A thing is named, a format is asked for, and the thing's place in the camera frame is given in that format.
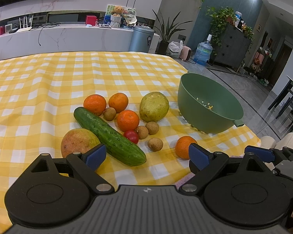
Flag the red green mango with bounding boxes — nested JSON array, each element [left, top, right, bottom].
[[61, 128, 100, 158]]

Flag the orange mandarin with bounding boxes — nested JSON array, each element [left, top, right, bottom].
[[83, 94, 107, 116], [117, 110, 140, 132], [175, 136, 197, 160], [108, 92, 129, 113]]

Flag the green cucumber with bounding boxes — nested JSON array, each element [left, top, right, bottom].
[[73, 107, 147, 166]]

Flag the brown longan front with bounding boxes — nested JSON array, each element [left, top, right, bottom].
[[147, 137, 163, 152]]

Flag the brown longan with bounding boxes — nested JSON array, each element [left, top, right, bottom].
[[147, 137, 163, 152], [135, 126, 149, 139], [146, 121, 159, 135], [103, 107, 117, 121]]

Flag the red cherry tomato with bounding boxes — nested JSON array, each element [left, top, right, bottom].
[[123, 130, 139, 144]]

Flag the brown longan back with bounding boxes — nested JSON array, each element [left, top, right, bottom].
[[103, 107, 117, 121]]

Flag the yellow green pear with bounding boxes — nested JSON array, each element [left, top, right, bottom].
[[139, 92, 169, 123]]

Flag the beige sofa armrest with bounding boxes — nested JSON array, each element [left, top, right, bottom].
[[260, 133, 293, 150]]

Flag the purple fluffy cloth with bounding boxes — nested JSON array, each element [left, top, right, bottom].
[[174, 173, 195, 189]]

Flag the green colander bowl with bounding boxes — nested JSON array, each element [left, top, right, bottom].
[[177, 73, 244, 134]]

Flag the yellow white checkered tablecloth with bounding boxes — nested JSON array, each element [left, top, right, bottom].
[[0, 52, 260, 233]]

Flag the blue water jug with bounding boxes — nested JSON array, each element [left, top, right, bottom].
[[193, 34, 213, 66]]

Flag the pink small heater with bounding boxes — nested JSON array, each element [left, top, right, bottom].
[[179, 45, 192, 61]]

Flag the dark grey drawer cabinet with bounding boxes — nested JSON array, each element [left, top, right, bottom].
[[214, 24, 251, 70]]

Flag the white plastic bag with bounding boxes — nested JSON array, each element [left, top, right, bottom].
[[166, 40, 184, 58]]

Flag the white marble tv console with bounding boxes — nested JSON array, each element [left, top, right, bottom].
[[0, 23, 161, 64]]

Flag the potted long leaf plant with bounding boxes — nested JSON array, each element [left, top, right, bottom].
[[152, 10, 192, 55]]

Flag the blue grey trash bin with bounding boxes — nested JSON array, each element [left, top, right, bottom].
[[129, 25, 155, 53]]

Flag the red box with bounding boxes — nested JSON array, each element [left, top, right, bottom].
[[85, 15, 97, 27]]

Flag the trailing green pothos plant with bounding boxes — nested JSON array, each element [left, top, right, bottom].
[[206, 7, 236, 48]]

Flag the white wifi router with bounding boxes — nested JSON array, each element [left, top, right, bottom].
[[17, 15, 34, 32]]

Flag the teddy bear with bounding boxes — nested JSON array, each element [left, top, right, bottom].
[[111, 5, 124, 16]]

